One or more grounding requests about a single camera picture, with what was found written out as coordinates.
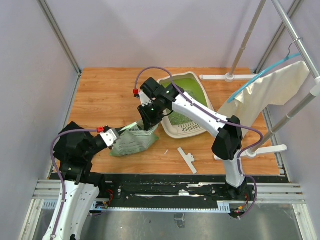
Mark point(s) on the white plastic bag clip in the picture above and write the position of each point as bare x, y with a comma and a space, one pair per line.
189, 160

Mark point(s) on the black cloth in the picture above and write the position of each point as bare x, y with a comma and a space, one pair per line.
72, 149

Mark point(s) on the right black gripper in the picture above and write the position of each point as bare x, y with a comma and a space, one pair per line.
149, 122

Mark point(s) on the white metal drying rack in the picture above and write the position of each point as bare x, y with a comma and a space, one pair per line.
252, 149

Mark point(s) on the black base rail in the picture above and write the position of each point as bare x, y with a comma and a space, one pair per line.
153, 191

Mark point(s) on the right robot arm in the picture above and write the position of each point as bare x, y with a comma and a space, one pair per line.
155, 99

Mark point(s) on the teal clothes hanger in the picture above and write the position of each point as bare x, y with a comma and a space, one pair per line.
288, 57

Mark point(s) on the beige green litter box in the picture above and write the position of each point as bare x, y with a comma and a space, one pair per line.
176, 125

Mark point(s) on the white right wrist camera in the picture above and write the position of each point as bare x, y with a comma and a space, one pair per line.
144, 99

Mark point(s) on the cream fabric bag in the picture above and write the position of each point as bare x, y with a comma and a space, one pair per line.
276, 88

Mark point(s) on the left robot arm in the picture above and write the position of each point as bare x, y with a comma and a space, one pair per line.
79, 187

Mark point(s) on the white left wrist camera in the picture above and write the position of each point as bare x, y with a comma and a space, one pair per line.
110, 137

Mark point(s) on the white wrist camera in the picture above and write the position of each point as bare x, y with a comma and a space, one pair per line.
110, 137
144, 99

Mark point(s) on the green cat litter bag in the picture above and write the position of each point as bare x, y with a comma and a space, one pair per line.
134, 139

